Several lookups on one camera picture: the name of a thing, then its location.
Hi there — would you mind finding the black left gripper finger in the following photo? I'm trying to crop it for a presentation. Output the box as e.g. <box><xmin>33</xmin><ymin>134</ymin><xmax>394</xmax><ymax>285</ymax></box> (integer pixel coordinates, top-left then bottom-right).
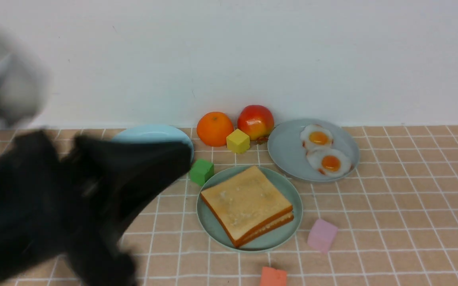
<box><xmin>133</xmin><ymin>140</ymin><xmax>192</xmax><ymax>191</ymax></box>

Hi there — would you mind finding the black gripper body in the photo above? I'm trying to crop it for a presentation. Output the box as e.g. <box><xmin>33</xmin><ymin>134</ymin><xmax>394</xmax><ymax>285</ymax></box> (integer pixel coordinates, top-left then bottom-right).
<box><xmin>58</xmin><ymin>135</ymin><xmax>162</xmax><ymax>286</ymax></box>

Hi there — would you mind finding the toast slice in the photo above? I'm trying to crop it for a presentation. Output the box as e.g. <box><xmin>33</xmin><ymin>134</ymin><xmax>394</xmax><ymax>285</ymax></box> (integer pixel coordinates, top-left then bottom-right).
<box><xmin>200</xmin><ymin>165</ymin><xmax>294</xmax><ymax>247</ymax></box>
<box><xmin>235</xmin><ymin>212</ymin><xmax>294</xmax><ymax>248</ymax></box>

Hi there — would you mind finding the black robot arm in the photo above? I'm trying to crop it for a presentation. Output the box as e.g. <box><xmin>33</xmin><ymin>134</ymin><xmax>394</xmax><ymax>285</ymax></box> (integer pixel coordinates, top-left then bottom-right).
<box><xmin>0</xmin><ymin>129</ymin><xmax>193</xmax><ymax>286</ymax></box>

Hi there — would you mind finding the light blue plate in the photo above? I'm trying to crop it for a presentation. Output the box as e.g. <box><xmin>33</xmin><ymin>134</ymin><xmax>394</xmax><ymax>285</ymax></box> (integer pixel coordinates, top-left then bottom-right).
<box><xmin>112</xmin><ymin>124</ymin><xmax>194</xmax><ymax>163</ymax></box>

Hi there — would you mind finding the green cube block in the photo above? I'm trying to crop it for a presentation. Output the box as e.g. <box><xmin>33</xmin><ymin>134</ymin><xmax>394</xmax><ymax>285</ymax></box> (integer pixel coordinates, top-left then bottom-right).
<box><xmin>189</xmin><ymin>159</ymin><xmax>214</xmax><ymax>187</ymax></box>

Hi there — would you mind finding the orange fruit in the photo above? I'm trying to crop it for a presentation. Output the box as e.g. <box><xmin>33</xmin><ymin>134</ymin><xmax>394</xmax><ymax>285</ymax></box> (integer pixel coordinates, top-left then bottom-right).
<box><xmin>196</xmin><ymin>112</ymin><xmax>234</xmax><ymax>148</ymax></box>

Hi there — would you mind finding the yellow cube block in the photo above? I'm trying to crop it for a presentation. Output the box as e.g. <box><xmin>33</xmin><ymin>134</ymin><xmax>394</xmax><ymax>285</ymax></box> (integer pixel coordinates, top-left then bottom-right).
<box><xmin>227</xmin><ymin>129</ymin><xmax>250</xmax><ymax>154</ymax></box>

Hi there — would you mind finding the red yellow apple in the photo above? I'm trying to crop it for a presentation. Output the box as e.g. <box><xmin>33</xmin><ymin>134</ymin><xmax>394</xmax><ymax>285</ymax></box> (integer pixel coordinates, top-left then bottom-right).
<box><xmin>237</xmin><ymin>105</ymin><xmax>275</xmax><ymax>144</ymax></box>

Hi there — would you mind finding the teal centre plate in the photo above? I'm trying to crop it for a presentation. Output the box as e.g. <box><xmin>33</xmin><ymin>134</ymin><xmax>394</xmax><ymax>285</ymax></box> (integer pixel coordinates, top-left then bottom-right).
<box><xmin>197</xmin><ymin>165</ymin><xmax>303</xmax><ymax>252</ymax></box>

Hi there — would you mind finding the grey-blue egg plate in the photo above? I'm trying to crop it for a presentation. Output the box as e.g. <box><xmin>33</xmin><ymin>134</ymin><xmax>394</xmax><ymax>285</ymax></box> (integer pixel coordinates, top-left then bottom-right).
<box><xmin>268</xmin><ymin>118</ymin><xmax>361</xmax><ymax>182</ymax></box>

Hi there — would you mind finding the coral red cube block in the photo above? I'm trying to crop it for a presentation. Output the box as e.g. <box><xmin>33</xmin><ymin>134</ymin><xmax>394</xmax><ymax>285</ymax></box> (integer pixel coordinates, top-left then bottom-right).
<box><xmin>259</xmin><ymin>267</ymin><xmax>287</xmax><ymax>286</ymax></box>

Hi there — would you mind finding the fried egg back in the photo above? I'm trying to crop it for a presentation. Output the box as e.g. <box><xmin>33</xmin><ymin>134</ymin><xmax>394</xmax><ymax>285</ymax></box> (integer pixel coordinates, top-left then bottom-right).
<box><xmin>300</xmin><ymin>124</ymin><xmax>333</xmax><ymax>152</ymax></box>

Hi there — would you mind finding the fried egg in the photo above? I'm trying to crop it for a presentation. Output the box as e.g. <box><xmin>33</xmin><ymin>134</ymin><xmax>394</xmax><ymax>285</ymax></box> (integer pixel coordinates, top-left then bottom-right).
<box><xmin>306</xmin><ymin>148</ymin><xmax>353</xmax><ymax>178</ymax></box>
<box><xmin>300</xmin><ymin>124</ymin><xmax>333</xmax><ymax>152</ymax></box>

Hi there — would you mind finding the fried egg right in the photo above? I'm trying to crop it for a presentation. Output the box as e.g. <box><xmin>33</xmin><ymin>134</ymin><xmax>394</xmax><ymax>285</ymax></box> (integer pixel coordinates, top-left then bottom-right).
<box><xmin>306</xmin><ymin>148</ymin><xmax>353</xmax><ymax>178</ymax></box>

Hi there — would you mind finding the pink cube block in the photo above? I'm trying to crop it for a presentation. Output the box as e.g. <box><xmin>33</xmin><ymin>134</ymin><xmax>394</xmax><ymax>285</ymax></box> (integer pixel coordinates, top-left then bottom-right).
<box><xmin>307</xmin><ymin>219</ymin><xmax>338</xmax><ymax>254</ymax></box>

